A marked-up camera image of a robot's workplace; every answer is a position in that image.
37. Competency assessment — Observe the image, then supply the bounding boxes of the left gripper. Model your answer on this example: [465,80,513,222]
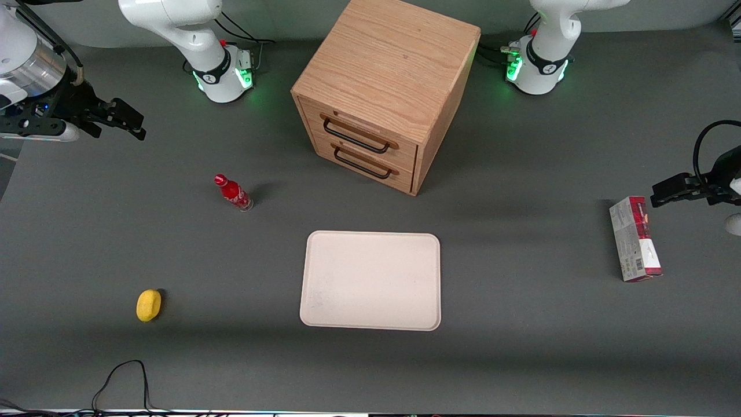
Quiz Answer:
[651,146,741,209]

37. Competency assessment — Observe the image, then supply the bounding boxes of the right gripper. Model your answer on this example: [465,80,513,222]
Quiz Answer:
[0,80,147,141]

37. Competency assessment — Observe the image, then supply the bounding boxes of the black metal drawer handle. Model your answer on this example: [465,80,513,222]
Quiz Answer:
[321,116,392,155]
[333,146,392,180]

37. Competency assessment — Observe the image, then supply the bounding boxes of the wooden drawer cabinet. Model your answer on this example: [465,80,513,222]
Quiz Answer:
[291,0,482,197]

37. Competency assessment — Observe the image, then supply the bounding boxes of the grey and red carton box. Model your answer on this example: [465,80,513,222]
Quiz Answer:
[608,196,663,283]

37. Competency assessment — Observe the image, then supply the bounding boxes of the red soda bottle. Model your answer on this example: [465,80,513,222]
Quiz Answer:
[214,174,254,213]

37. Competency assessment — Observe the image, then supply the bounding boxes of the yellow lemon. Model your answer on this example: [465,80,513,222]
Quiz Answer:
[136,289,162,323]

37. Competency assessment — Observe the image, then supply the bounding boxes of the beige plastic tray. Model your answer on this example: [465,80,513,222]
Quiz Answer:
[299,231,442,332]

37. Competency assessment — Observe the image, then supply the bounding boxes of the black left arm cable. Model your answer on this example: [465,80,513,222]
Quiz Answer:
[693,119,741,187]

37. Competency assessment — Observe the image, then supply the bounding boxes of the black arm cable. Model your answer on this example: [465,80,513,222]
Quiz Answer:
[14,0,85,85]
[693,119,741,187]

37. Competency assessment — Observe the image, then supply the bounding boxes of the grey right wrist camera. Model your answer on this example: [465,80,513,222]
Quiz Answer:
[0,123,80,143]

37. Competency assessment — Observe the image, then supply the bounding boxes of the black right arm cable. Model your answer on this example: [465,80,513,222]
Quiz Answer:
[14,0,85,85]

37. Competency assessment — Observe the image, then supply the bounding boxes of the black right base cables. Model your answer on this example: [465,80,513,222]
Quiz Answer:
[214,10,277,70]

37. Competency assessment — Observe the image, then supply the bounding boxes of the black base cables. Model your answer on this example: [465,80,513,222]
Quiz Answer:
[477,12,542,69]
[214,10,277,70]

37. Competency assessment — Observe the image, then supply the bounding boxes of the black left base cables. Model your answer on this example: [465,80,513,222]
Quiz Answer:
[477,12,542,69]

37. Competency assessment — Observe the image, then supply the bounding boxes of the black looped table cable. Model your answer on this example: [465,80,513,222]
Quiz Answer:
[91,360,158,415]

